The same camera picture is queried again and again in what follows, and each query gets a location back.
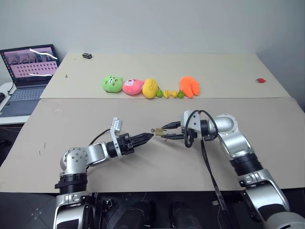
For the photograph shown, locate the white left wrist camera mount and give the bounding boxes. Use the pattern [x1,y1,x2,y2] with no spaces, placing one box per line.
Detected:
[110,116,123,158]

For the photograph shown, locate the grey open laptop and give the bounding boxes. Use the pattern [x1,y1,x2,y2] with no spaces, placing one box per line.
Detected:
[0,43,60,117]

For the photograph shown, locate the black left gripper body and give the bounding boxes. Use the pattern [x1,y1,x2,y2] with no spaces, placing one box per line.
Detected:
[118,134,135,156]

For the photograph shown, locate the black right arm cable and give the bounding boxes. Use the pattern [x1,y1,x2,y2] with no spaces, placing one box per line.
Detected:
[184,109,234,229]

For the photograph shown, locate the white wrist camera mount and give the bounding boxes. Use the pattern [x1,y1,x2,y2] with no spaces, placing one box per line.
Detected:
[180,110,202,135]
[110,116,123,158]

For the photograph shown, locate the orange plush toy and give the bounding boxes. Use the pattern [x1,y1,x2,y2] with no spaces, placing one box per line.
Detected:
[179,76,201,99]

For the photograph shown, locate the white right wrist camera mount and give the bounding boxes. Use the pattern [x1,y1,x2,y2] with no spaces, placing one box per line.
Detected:
[180,110,202,135]

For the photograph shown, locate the pink plush toy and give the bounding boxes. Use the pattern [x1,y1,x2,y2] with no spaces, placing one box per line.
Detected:
[122,79,145,97]

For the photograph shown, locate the yellow plush toy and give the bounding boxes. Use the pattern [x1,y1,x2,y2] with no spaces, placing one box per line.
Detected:
[142,78,160,99]

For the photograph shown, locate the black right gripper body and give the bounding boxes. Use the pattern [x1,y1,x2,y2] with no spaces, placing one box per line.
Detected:
[177,121,199,142]

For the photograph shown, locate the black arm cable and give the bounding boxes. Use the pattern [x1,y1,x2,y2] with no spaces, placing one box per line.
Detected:
[184,109,234,229]
[89,128,112,146]

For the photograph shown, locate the green plush toy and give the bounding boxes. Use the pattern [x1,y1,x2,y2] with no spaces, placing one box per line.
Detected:
[101,75,124,93]

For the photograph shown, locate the dark rounded shape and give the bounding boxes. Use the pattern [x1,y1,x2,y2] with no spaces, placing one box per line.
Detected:
[168,201,202,229]
[127,201,157,229]

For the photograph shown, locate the white side table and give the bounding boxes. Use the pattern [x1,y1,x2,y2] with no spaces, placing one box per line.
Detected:
[0,81,41,126]

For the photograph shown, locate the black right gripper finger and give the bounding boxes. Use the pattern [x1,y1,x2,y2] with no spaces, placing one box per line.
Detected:
[161,121,181,130]
[160,133,185,141]

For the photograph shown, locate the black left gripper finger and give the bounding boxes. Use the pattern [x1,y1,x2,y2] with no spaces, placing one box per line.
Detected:
[132,135,154,148]
[130,133,154,143]

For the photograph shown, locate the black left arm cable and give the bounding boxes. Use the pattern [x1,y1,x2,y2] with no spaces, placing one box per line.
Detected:
[89,128,112,146]

